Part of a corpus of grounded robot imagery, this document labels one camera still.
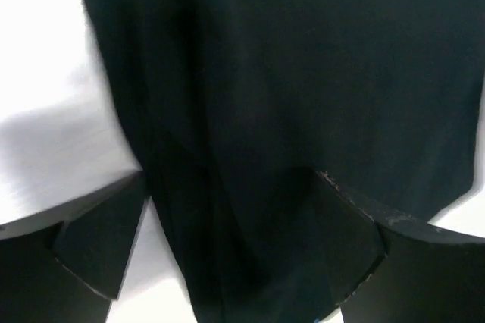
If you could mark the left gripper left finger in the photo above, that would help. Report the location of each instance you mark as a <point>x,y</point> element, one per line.
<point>67,264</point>

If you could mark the black t shirt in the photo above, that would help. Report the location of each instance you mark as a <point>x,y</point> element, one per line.
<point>233,107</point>

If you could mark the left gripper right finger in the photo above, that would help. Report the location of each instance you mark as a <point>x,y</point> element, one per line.
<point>387,266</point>

